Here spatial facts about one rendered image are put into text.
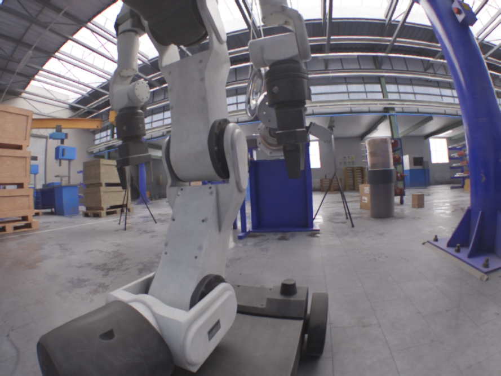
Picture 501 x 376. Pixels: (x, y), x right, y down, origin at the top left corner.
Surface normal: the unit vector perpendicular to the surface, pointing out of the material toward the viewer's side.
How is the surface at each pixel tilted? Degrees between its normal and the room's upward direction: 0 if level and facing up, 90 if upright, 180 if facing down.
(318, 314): 37
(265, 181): 90
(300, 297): 0
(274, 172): 90
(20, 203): 90
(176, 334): 64
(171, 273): 46
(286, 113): 102
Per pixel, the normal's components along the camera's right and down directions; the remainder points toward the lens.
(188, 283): -0.27, -0.68
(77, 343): 0.32, -0.93
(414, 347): -0.05, -1.00
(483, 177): -0.98, 0.05
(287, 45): -0.30, 0.22
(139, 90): 0.95, -0.05
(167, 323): -0.30, -0.51
